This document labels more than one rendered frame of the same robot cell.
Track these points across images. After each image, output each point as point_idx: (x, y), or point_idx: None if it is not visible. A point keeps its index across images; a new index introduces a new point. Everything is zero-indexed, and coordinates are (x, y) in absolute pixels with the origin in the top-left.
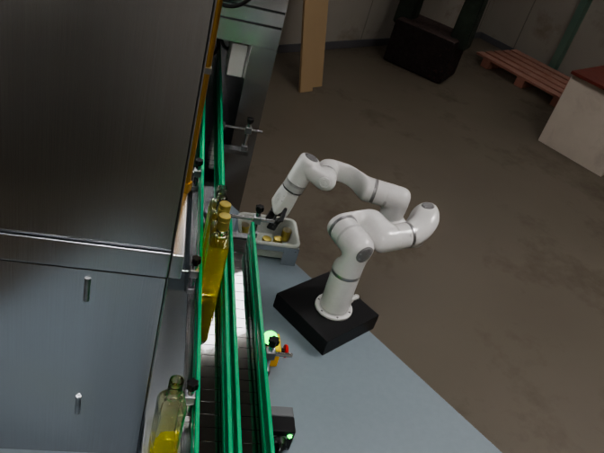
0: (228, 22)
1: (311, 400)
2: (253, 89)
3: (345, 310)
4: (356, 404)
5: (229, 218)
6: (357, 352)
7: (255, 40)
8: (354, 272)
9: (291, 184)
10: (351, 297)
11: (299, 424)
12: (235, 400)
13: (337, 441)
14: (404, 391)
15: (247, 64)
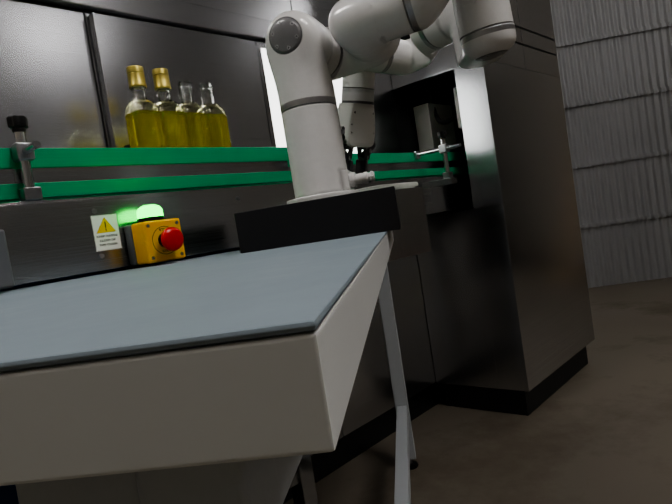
0: None
1: (112, 275)
2: (474, 119)
3: (317, 183)
4: (160, 270)
5: (132, 65)
6: (307, 244)
7: (455, 60)
8: (288, 83)
9: (342, 89)
10: (317, 148)
11: (33, 288)
12: None
13: (20, 293)
14: (296, 251)
15: (457, 92)
